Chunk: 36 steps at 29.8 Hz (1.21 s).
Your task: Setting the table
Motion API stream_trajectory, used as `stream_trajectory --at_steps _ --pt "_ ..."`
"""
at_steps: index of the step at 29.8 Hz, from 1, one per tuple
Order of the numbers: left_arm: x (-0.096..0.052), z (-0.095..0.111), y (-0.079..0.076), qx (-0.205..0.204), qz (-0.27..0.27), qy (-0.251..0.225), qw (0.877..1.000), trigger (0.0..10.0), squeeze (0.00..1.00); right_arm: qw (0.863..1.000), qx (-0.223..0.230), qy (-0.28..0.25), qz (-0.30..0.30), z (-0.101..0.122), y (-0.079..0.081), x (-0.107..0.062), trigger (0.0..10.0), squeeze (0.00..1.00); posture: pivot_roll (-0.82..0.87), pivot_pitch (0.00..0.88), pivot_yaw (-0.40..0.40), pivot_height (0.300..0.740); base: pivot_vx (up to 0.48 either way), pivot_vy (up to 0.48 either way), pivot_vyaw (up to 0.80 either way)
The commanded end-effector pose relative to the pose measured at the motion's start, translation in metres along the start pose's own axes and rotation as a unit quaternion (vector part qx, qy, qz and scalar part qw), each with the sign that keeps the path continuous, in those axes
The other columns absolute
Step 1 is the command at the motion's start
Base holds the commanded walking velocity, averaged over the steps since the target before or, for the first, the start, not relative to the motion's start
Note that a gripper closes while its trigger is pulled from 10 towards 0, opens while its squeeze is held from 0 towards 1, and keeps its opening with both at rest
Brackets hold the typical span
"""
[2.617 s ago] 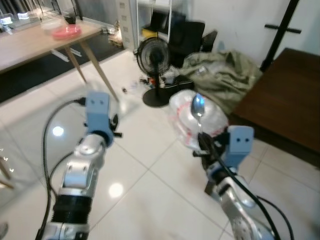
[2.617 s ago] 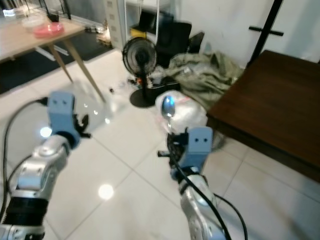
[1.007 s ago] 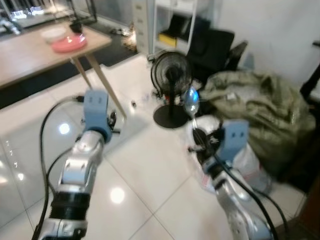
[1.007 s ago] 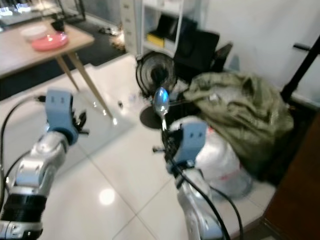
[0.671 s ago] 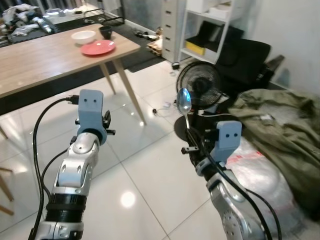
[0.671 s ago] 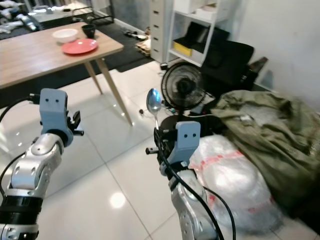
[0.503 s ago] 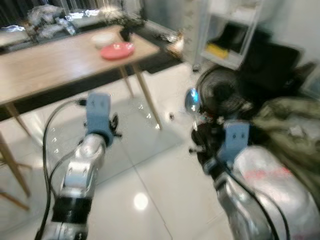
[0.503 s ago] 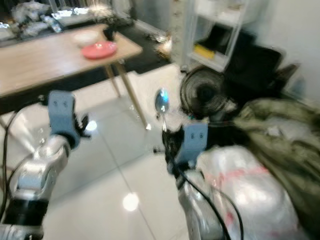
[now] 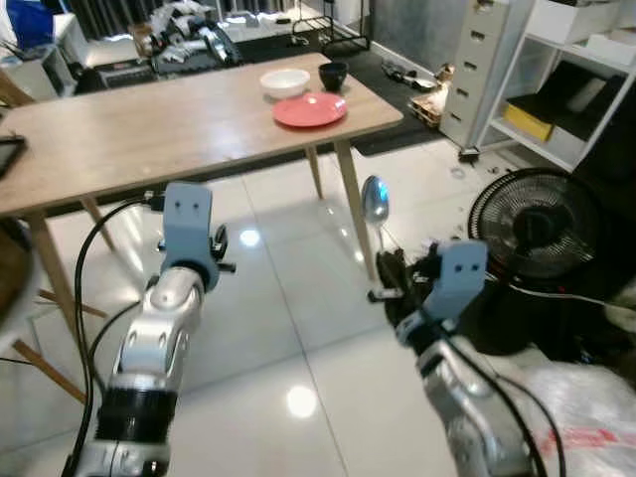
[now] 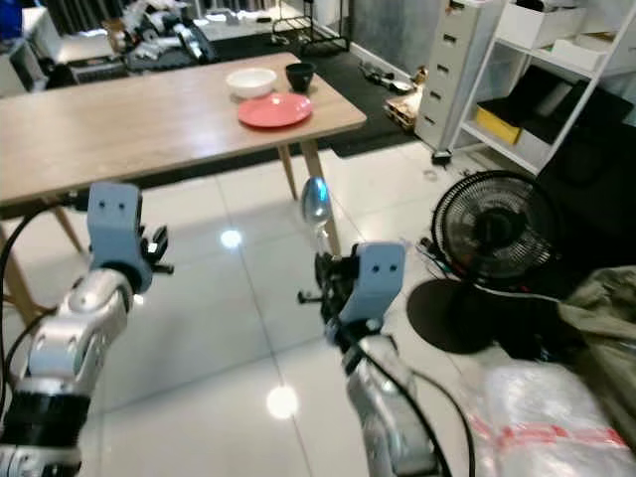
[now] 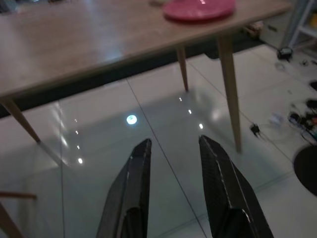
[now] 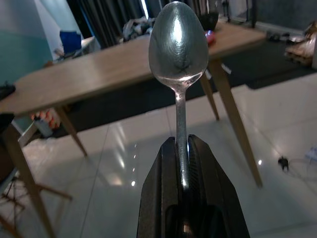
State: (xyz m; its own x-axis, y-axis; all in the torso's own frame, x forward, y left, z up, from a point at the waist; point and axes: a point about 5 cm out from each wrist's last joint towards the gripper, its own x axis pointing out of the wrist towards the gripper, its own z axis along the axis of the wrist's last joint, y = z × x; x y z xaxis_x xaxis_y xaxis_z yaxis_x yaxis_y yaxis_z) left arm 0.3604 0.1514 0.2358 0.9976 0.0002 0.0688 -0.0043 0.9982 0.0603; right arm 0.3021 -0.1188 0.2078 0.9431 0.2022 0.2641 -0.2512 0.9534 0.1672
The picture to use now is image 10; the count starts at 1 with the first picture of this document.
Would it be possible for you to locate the silver metal spoon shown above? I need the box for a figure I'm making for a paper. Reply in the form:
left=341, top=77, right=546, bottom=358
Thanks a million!
left=300, top=176, right=332, bottom=261

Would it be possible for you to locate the wooden dining table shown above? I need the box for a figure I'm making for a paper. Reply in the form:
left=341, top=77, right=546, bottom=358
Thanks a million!
left=0, top=55, right=369, bottom=329

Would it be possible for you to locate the black floor fan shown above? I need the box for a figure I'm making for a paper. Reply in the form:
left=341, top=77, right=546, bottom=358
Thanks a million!
left=405, top=170, right=563, bottom=356

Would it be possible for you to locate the red plate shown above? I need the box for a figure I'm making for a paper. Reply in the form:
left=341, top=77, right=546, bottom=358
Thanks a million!
left=237, top=91, right=314, bottom=129

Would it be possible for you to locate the wooden tray with items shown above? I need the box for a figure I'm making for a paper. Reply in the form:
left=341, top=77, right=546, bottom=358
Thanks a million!
left=388, top=68, right=430, bottom=132

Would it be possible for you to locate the white bowl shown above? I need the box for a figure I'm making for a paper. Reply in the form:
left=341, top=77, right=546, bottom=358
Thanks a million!
left=225, top=67, right=278, bottom=99

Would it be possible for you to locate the black tool on floor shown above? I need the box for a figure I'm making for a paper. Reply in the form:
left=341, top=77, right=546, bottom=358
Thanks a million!
left=361, top=60, right=418, bottom=95

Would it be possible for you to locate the yellow box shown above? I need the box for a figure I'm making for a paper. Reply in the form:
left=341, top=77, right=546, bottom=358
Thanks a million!
left=474, top=104, right=523, bottom=146

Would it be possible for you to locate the cluttered black cart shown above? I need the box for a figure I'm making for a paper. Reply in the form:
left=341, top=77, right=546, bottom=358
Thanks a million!
left=104, top=0, right=215, bottom=71

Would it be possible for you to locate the grey drawer tower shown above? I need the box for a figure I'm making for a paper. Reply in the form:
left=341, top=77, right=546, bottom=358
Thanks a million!
left=414, top=0, right=508, bottom=165

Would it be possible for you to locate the white low shelf unit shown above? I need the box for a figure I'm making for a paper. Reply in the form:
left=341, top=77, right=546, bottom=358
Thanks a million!
left=0, top=8, right=61, bottom=90

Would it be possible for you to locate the clear plastic bag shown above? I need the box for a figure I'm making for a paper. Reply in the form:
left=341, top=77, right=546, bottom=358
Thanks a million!
left=469, top=360, right=632, bottom=477

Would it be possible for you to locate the white open shelving unit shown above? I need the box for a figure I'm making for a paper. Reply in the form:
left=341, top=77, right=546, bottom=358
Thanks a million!
left=452, top=0, right=636, bottom=178

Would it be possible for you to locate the black metal rack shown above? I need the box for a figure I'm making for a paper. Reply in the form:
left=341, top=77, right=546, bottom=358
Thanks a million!
left=270, top=0, right=351, bottom=58

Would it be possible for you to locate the black bag on shelf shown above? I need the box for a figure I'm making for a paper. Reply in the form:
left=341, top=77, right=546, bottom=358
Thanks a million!
left=477, top=65, right=603, bottom=146

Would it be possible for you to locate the olive green cloth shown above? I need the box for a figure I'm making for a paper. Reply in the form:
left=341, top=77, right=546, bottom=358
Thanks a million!
left=555, top=264, right=636, bottom=453

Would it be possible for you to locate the blue box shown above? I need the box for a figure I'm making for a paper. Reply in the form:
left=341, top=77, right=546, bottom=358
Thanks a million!
left=0, top=0, right=24, bottom=31

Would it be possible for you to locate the white storage box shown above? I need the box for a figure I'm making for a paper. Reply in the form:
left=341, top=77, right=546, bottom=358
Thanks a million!
left=507, top=0, right=592, bottom=49

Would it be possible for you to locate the grey-blue right wrist camera mount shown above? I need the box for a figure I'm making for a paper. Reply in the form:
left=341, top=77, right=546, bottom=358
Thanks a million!
left=340, top=241, right=406, bottom=327

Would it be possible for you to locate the grey-blue wrist camera mount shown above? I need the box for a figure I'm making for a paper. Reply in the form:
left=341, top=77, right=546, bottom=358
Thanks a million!
left=86, top=182, right=150, bottom=294
left=340, top=241, right=406, bottom=327

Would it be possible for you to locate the grey-blue left wrist camera mount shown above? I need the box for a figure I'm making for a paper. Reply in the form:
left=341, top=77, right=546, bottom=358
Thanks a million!
left=86, top=182, right=150, bottom=294

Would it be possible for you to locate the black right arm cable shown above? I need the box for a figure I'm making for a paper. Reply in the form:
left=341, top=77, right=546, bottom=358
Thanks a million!
left=343, top=318, right=478, bottom=477

